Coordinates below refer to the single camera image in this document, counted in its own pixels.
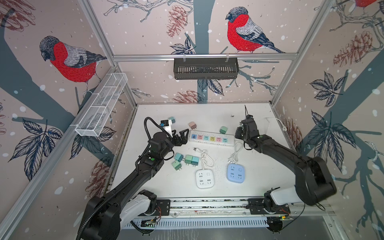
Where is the teal plug adapter far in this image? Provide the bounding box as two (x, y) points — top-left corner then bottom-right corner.
(169, 117), (176, 124)

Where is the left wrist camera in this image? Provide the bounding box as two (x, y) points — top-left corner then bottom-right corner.
(160, 120), (173, 138)

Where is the green plug adapter middle cluster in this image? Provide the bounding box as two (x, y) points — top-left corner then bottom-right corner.
(185, 155), (193, 165)

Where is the black wire basket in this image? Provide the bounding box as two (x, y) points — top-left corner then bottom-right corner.
(174, 58), (239, 80)

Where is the blue square socket cube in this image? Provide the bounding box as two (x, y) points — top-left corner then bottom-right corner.
(227, 164), (245, 184)

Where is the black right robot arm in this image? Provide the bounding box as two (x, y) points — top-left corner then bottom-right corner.
(235, 114), (337, 212)

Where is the pink plug adapter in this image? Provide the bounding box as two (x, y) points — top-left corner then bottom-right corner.
(189, 122), (197, 130)

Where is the teal plug adapter left cluster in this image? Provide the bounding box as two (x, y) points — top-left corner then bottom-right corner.
(174, 153), (184, 162)

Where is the teal plug adapter cluster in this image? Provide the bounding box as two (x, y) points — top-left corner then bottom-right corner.
(191, 156), (200, 166)
(174, 153), (184, 162)

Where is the teal plug adapter right cluster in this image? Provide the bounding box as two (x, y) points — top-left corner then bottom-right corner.
(191, 156), (200, 166)

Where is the white cube socket cable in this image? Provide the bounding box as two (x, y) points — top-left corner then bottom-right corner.
(191, 146), (216, 171)

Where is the white mesh wall shelf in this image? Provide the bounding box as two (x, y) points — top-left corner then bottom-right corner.
(75, 73), (128, 137)

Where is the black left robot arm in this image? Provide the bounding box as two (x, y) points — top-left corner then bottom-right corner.
(76, 129), (189, 240)

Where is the white square socket cube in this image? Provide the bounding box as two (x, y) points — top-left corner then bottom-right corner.
(196, 169), (215, 189)

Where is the green plug adapter low cluster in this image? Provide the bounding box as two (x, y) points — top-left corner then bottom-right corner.
(172, 161), (182, 171)

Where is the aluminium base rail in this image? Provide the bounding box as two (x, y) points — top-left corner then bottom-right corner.
(86, 196), (334, 218)

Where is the white multicolour power strip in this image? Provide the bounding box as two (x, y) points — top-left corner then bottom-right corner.
(188, 130), (235, 147)

